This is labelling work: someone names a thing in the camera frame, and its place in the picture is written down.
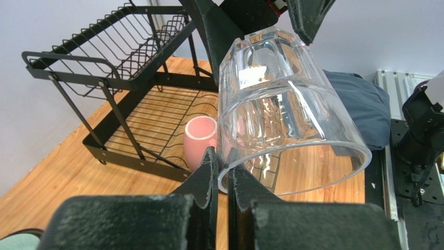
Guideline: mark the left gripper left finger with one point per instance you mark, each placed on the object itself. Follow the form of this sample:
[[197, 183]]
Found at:
[[184, 219]]

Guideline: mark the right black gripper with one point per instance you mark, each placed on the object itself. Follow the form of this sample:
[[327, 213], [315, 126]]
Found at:
[[219, 26]]

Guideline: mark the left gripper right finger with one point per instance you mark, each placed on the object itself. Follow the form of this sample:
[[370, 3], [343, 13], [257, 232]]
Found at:
[[258, 219]]

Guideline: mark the pink mug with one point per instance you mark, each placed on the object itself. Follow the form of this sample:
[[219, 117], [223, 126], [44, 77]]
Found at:
[[199, 134]]

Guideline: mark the clear glass cup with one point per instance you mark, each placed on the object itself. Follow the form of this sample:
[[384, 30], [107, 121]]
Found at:
[[280, 119]]

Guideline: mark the light green bowl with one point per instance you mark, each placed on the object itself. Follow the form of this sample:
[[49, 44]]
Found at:
[[22, 239]]

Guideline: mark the dark blue cloth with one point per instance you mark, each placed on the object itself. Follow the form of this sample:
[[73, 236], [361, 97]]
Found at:
[[367, 104]]

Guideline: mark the black wire dish rack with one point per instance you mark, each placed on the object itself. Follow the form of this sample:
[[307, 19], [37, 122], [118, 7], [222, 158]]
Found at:
[[133, 79]]

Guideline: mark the aluminium frame rail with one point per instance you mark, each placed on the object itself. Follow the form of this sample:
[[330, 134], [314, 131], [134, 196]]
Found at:
[[412, 223]]

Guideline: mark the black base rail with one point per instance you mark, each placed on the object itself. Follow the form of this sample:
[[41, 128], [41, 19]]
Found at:
[[424, 184]]

